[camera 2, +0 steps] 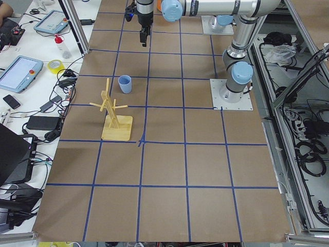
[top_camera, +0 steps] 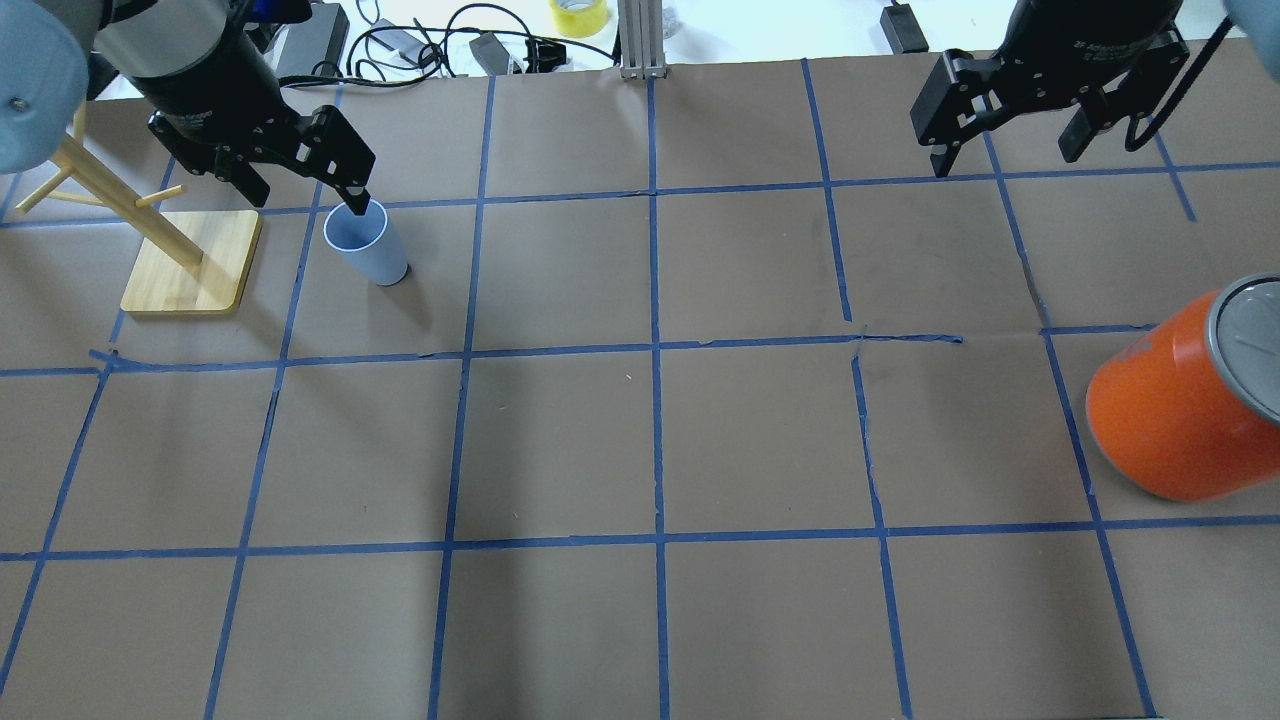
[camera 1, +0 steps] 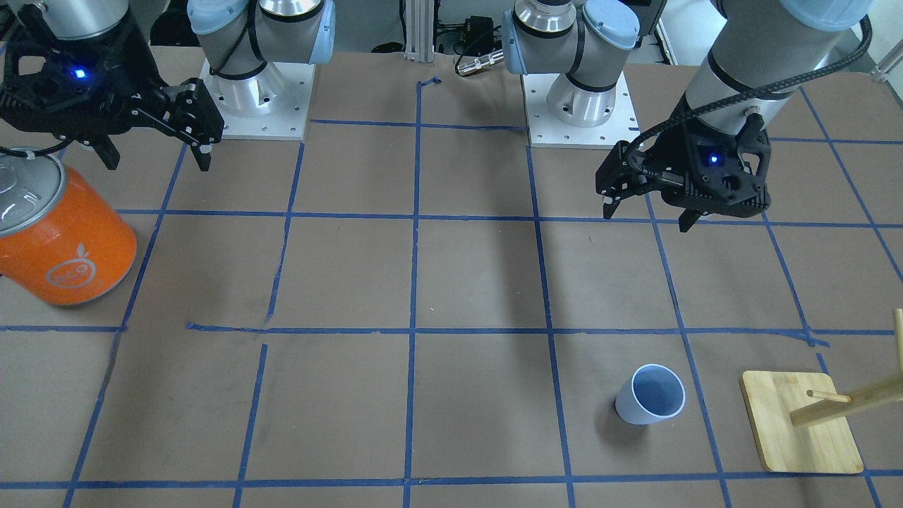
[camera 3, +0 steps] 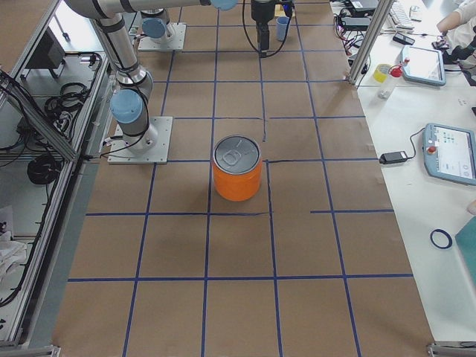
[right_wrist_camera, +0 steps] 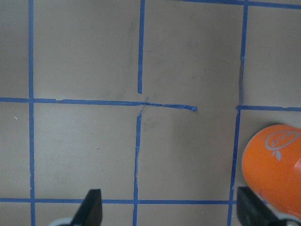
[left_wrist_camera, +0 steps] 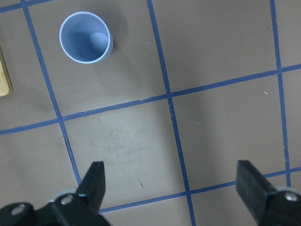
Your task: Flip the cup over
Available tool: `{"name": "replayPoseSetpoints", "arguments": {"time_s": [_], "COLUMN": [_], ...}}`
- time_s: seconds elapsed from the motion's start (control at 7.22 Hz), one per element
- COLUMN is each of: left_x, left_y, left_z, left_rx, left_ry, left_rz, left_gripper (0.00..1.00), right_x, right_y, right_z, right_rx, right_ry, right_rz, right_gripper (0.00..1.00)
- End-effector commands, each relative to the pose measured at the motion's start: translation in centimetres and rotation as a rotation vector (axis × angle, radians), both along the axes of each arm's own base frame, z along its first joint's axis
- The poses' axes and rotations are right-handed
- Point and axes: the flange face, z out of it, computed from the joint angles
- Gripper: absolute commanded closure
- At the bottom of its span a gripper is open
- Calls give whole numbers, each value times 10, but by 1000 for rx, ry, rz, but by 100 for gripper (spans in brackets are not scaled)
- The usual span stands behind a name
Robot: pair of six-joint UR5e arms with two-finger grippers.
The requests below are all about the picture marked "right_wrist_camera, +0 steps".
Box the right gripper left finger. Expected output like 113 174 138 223
70 189 103 226

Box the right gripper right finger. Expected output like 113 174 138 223
237 187 284 226

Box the orange can with silver lid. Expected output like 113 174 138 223
242 124 301 218

